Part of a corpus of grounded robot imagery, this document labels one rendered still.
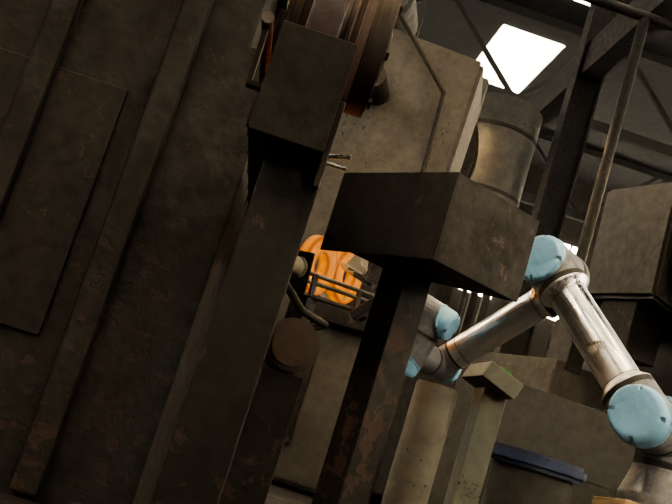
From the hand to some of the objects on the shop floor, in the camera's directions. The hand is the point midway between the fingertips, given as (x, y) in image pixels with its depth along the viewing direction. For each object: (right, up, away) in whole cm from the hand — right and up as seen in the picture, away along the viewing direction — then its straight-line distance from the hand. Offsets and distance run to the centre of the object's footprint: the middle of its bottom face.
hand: (342, 267), depth 256 cm
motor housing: (-27, -63, -24) cm, 73 cm away
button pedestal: (+26, -87, +14) cm, 92 cm away
